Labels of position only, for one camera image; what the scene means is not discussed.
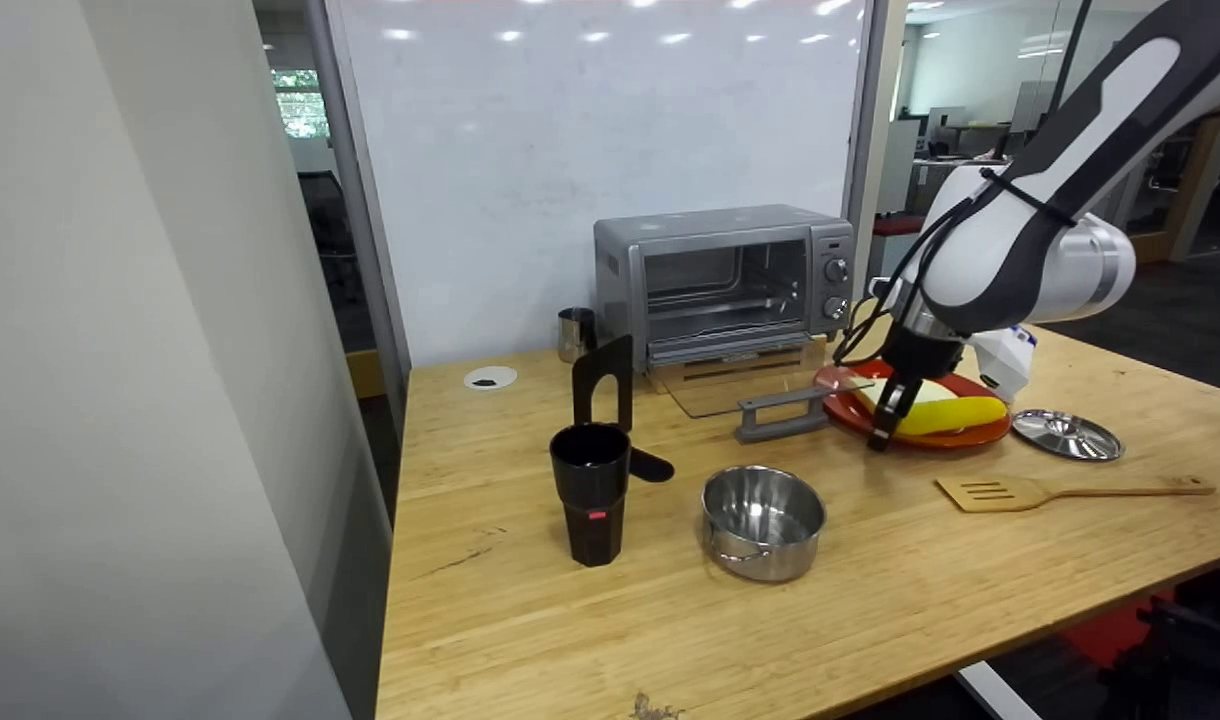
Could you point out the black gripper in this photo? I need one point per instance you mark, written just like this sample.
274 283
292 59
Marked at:
909 358

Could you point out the red plate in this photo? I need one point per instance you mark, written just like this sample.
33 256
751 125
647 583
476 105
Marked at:
854 392

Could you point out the silver steel pot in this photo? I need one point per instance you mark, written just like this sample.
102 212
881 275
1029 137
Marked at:
762 522

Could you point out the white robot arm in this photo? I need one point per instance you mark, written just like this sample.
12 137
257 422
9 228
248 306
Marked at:
1016 243

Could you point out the silver pot lid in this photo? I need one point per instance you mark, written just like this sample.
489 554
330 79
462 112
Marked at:
1071 439

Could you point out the white butter block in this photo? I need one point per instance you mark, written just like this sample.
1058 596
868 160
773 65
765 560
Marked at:
954 387

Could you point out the yellow toy corn cob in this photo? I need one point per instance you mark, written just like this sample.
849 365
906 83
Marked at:
944 417

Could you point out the wooden slotted spatula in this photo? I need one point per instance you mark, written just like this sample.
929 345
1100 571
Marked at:
1011 492

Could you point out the silver toaster oven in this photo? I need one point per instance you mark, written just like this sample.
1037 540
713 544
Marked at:
720 283

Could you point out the black metal bookend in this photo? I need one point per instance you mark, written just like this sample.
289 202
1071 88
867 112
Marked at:
615 365

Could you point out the black plastic cup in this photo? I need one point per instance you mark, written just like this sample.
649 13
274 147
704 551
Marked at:
588 466

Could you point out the small silver cup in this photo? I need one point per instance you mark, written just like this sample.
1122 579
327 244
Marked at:
576 332

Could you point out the white table grommet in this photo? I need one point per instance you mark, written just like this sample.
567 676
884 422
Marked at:
489 377

